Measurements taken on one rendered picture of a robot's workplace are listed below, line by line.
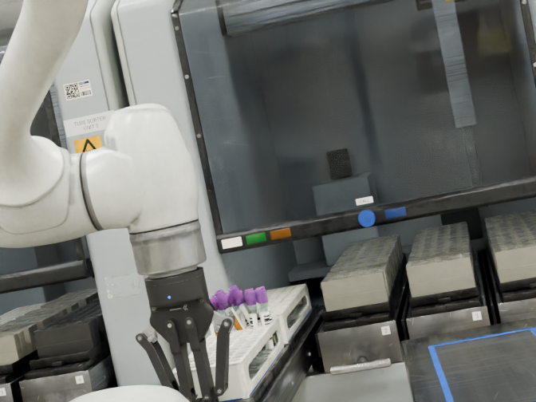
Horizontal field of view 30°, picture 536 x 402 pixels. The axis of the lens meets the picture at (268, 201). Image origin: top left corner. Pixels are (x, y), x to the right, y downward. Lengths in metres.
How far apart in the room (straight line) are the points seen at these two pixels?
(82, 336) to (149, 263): 0.69
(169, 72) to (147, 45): 0.07
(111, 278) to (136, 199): 0.68
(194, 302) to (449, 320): 0.57
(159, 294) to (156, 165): 0.16
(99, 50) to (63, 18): 0.86
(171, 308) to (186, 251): 0.08
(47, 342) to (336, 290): 0.56
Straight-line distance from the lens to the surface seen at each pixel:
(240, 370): 1.33
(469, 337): 1.43
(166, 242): 1.22
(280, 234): 1.76
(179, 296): 1.24
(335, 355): 1.72
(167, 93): 1.83
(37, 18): 1.02
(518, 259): 1.76
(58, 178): 1.22
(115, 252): 1.87
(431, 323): 1.70
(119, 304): 1.89
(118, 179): 1.22
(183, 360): 1.28
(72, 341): 1.92
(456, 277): 1.76
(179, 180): 1.22
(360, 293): 1.78
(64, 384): 1.86
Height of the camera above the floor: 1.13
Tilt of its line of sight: 3 degrees down
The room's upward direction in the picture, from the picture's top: 11 degrees counter-clockwise
